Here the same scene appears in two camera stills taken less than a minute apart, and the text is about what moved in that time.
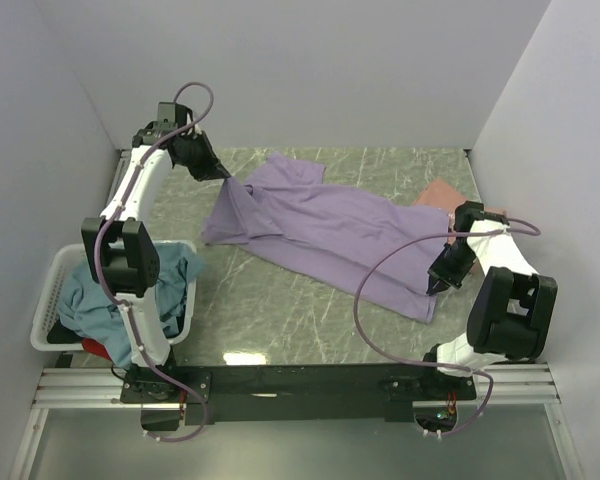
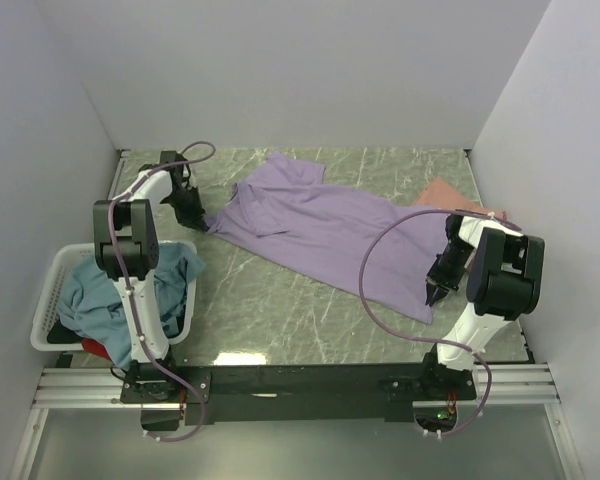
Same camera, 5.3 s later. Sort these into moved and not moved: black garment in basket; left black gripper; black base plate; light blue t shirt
Moved: left black gripper
Not moved: black base plate; light blue t shirt; black garment in basket
